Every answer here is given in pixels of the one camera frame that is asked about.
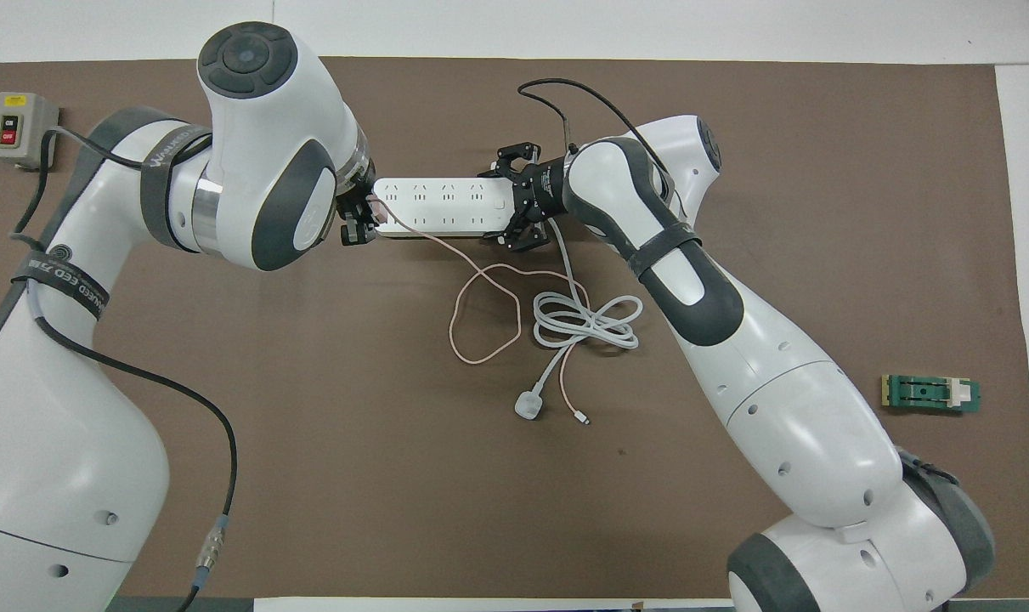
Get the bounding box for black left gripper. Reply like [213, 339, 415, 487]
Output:
[337, 166, 381, 247]

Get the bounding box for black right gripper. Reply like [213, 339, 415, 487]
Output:
[478, 142, 570, 252]

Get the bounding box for white power strip with cord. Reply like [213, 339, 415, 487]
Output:
[371, 177, 644, 421]

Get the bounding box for pink charging cable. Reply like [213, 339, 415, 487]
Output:
[378, 200, 591, 426]

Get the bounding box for brown table mat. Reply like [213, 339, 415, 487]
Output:
[0, 57, 1029, 600]

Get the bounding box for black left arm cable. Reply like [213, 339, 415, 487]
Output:
[8, 127, 240, 612]

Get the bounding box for grey on-off switch box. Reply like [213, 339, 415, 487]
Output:
[0, 92, 60, 171]

